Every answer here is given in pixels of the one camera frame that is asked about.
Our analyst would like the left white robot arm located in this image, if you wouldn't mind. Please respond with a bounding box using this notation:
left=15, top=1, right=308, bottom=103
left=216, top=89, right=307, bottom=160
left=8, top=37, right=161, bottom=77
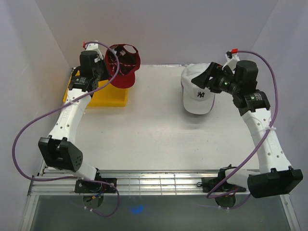
left=38, top=49, right=110, bottom=192

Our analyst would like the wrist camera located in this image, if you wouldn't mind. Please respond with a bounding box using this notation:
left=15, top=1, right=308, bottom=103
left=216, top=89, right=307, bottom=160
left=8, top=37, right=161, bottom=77
left=222, top=49, right=240, bottom=71
left=83, top=41, right=100, bottom=52

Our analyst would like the red baseball cap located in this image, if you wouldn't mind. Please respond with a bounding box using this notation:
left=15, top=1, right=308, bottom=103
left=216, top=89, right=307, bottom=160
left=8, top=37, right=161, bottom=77
left=110, top=44, right=141, bottom=89

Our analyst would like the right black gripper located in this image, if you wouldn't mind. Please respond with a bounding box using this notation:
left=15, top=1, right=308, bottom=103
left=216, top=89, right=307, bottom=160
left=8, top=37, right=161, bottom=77
left=190, top=62, right=240, bottom=96

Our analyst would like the yellow plastic bin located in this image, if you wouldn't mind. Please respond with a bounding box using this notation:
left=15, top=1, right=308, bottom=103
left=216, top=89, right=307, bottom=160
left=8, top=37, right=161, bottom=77
left=63, top=72, right=129, bottom=108

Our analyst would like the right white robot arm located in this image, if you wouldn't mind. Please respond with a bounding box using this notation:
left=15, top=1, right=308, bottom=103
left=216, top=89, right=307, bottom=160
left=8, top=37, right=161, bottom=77
left=191, top=60, right=303, bottom=198

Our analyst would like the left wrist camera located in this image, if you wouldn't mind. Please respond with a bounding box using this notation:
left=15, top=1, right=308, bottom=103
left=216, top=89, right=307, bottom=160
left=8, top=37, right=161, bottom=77
left=83, top=41, right=100, bottom=52

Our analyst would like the white paper label strip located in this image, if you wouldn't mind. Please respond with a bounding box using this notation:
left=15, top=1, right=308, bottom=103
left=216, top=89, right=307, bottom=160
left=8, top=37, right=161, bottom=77
left=141, top=64, right=183, bottom=67

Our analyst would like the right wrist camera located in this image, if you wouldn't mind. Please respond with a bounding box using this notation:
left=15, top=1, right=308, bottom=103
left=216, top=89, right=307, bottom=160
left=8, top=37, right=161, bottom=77
left=222, top=49, right=240, bottom=71

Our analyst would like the white baseball cap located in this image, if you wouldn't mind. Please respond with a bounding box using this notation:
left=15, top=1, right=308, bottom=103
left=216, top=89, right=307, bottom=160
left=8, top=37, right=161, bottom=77
left=181, top=63, right=215, bottom=115

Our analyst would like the purple baseball cap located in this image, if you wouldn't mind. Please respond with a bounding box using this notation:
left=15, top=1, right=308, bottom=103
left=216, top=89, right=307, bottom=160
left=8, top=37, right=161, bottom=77
left=182, top=85, right=215, bottom=115

